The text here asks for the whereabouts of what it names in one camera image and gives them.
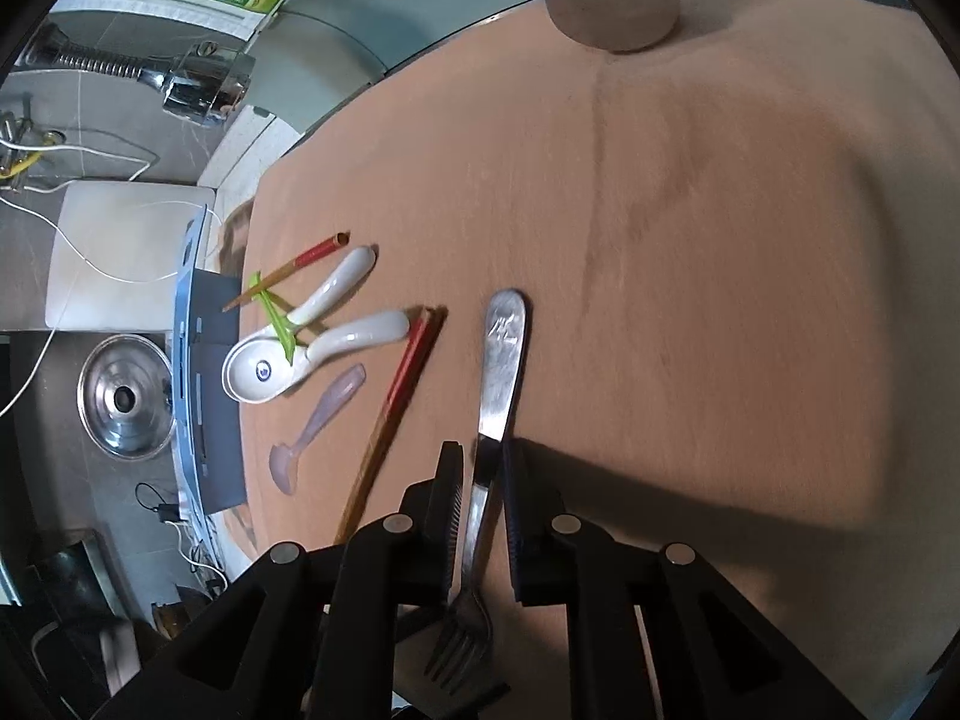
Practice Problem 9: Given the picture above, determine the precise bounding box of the orange mat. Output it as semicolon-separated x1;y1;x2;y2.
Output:
225;0;960;720

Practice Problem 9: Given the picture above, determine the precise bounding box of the metal water valve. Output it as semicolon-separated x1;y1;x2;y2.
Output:
0;90;68;147

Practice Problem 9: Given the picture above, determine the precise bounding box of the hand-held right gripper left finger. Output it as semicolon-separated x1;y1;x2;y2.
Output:
97;441;464;720

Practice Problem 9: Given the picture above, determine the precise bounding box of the blue plastic drain basket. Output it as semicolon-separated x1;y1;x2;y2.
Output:
171;206;252;541

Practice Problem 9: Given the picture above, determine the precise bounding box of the metal fork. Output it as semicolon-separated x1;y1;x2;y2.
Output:
426;289;531;695

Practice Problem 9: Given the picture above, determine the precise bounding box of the black power adapter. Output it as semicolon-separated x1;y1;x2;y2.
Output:
135;480;186;526

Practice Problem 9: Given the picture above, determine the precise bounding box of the yellow gas hose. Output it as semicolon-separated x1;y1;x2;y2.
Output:
0;150;47;185

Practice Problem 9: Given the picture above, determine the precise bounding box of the translucent splash guard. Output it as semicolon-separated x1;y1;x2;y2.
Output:
270;0;676;87

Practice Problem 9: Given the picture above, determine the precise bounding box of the white cable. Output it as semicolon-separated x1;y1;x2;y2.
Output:
0;124;226;421

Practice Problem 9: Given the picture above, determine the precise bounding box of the white ceramic spoon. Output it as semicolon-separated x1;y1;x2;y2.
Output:
225;309;411;404
222;244;378;402

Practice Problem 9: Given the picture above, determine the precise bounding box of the purple plastic spoon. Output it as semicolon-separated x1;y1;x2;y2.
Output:
268;364;368;497

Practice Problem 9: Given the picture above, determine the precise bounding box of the stainless steel pot lid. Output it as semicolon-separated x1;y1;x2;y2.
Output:
77;334;177;460

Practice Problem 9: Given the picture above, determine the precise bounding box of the green plastic spoon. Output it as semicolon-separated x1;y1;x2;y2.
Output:
250;270;302;366

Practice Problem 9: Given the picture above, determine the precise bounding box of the chrome faucet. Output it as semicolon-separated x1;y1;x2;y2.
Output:
15;0;680;128

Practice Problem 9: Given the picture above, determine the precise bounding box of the black appliance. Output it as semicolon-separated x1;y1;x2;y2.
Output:
0;529;151;720

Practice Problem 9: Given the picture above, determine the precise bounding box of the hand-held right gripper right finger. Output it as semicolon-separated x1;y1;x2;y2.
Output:
502;439;863;720

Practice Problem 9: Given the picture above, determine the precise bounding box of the white cutting board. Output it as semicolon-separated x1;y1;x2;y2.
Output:
45;181;218;331

